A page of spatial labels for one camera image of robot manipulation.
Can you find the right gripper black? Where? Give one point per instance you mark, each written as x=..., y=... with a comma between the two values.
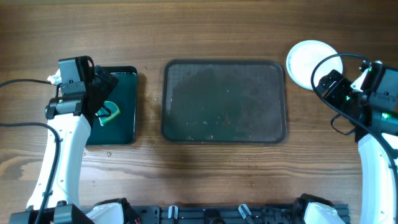
x=329, y=83

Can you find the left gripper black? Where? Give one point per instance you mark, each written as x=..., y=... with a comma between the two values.
x=104, y=82

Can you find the green yellow sponge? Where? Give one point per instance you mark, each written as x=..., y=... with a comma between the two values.
x=107, y=112

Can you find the white plate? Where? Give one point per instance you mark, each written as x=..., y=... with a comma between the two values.
x=305, y=56

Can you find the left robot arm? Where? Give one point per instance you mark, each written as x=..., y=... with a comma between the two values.
x=81, y=93

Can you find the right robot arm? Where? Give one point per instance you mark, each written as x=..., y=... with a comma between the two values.
x=370, y=104

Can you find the black water tray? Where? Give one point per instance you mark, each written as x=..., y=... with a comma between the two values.
x=121, y=129

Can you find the dark brown serving tray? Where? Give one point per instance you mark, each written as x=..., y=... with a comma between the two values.
x=210, y=101

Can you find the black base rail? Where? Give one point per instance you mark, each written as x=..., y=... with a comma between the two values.
x=266, y=214

